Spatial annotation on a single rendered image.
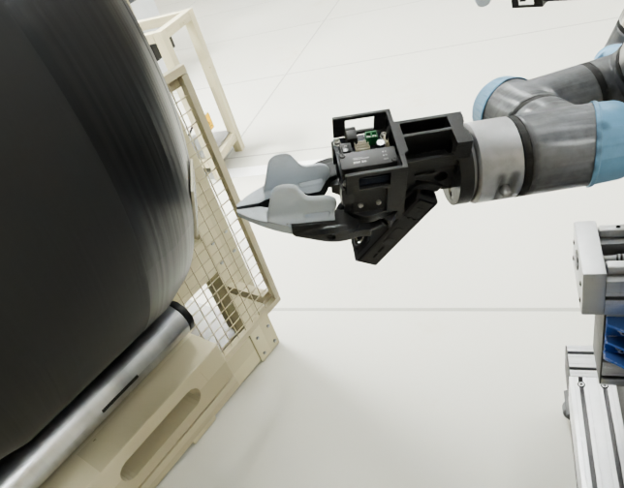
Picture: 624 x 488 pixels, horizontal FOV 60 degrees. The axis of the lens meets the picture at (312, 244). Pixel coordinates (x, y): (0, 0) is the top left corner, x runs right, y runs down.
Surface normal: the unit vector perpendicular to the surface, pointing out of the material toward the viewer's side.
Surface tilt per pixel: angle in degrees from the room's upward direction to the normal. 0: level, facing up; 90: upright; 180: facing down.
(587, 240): 0
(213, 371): 90
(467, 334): 0
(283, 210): 110
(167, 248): 114
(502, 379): 0
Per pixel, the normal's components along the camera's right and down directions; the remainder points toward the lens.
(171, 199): 0.95, 0.21
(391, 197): 0.14, 0.82
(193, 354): -0.26, -0.77
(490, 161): 0.04, 0.16
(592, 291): -0.25, 0.63
